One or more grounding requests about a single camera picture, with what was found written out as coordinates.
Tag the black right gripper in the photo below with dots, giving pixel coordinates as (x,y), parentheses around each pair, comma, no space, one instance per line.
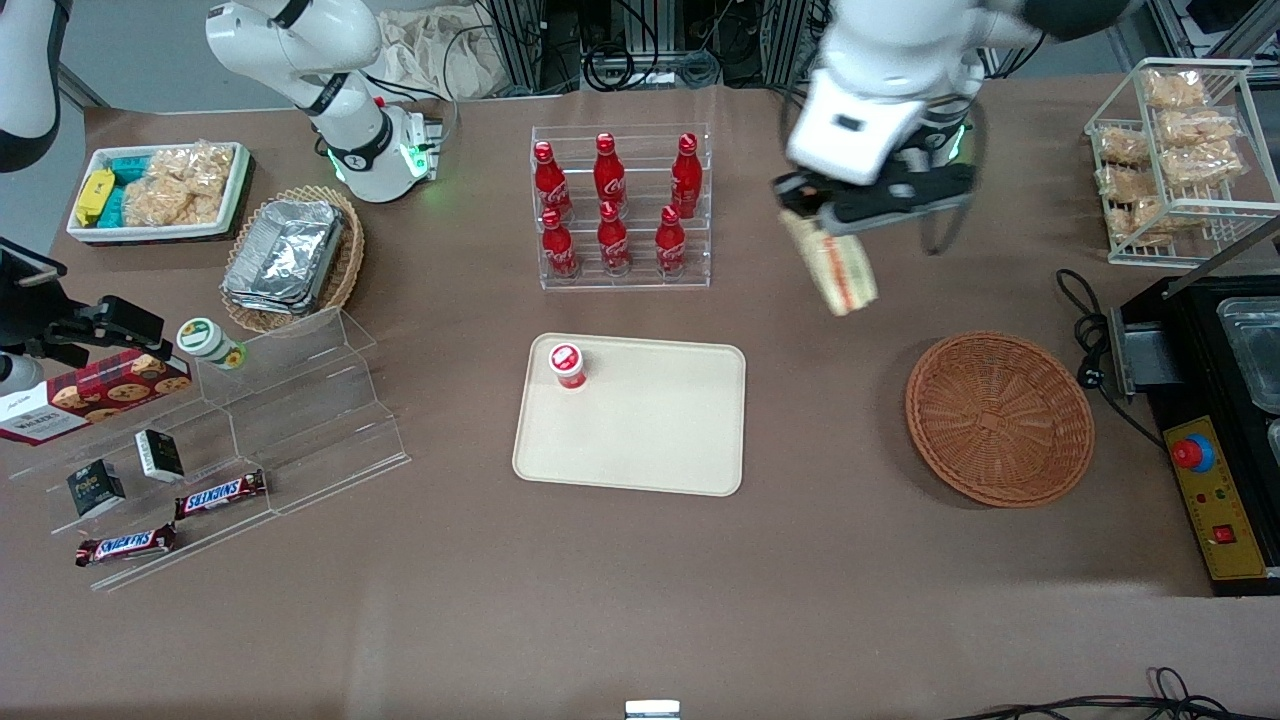
(28,308)

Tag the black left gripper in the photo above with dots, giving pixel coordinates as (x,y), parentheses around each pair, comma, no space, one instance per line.
(905,192)

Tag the triangle sandwich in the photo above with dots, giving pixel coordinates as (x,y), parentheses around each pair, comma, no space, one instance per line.
(845,272)

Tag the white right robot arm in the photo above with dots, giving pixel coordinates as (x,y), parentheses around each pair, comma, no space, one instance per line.
(355,150)

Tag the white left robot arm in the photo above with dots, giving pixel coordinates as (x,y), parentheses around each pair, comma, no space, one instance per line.
(870,110)

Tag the oval tan wicker basket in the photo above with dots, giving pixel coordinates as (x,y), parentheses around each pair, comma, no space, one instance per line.
(345,270)

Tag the round brown wicker basket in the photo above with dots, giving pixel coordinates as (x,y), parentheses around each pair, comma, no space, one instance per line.
(1000,420)

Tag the beige plastic tray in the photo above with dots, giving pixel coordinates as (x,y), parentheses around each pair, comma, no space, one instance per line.
(650,430)

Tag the red tartan cookie box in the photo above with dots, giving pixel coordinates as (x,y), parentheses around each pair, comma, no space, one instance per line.
(90,395)

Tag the green lidded jar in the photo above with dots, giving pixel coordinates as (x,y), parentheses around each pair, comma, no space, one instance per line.
(208,340)

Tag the white rectangular bin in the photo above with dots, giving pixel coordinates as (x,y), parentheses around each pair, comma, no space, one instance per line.
(80,232)

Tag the teal snack packet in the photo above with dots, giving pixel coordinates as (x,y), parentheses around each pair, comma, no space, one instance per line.
(128,166)
(112,208)

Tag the yellow snack packet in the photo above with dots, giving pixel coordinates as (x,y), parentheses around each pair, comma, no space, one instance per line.
(94,196)

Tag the small black box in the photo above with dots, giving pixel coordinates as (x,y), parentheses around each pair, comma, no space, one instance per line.
(95,488)
(160,454)

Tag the red cola bottle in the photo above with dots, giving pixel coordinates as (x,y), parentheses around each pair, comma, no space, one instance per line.
(558,245)
(670,242)
(686,175)
(609,170)
(549,180)
(613,240)

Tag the bagged rice crackers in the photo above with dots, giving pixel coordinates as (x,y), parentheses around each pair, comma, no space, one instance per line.
(180,185)

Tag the stacked foil containers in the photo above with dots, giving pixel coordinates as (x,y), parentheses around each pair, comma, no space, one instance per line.
(285,255)

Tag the clear acrylic bottle rack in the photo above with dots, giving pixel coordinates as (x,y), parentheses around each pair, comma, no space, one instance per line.
(640,280)

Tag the Snickers chocolate bar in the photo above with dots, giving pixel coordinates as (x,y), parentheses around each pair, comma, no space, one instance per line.
(220,494)
(125,545)

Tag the clear acrylic step shelf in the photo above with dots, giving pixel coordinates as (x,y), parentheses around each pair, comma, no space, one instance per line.
(310,420)

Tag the red lidded cup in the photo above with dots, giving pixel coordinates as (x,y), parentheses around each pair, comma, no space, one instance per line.
(567,365)

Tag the bagged fried snack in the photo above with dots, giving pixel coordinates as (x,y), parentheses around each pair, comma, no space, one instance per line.
(1175,90)
(1125,146)
(1200,167)
(1145,222)
(1195,128)
(1125,185)

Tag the beige crumpled cloth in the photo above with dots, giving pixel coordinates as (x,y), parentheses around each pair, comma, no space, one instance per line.
(430,55)

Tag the steel pan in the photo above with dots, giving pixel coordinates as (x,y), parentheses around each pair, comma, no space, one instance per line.
(1255,350)

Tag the black machine with yellow panel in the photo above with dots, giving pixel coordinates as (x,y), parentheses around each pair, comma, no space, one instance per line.
(1215,500)

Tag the small white block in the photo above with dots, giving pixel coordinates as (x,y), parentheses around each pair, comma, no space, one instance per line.
(652,709)

